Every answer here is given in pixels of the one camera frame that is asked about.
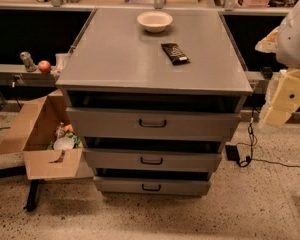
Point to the red apple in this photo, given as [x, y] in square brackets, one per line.
[44, 66]

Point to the open cardboard box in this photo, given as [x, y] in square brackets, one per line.
[34, 130]

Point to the white bowl on cabinet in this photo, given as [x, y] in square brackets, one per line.
[154, 21]

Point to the grey drawer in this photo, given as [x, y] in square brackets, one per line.
[150, 124]
[151, 186]
[152, 160]

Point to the black snack packet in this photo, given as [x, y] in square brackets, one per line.
[174, 53]

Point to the grey bottom drawer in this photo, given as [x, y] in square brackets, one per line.
[151, 186]

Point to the black phone on shelf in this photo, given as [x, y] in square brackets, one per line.
[266, 72]

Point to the small grey figurine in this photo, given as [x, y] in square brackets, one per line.
[28, 61]

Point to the grey drawer cabinet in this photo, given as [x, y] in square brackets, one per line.
[119, 65]

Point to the grey top drawer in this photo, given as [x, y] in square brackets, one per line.
[150, 124]

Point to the black power adapter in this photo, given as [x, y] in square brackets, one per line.
[232, 153]

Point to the white bowl in box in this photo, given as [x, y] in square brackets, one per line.
[64, 143]

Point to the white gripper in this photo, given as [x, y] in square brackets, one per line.
[294, 44]

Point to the grey middle drawer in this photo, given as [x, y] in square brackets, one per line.
[152, 160]

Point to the black stand leg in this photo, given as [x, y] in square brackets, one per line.
[31, 203]

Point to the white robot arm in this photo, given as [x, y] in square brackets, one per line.
[287, 50]

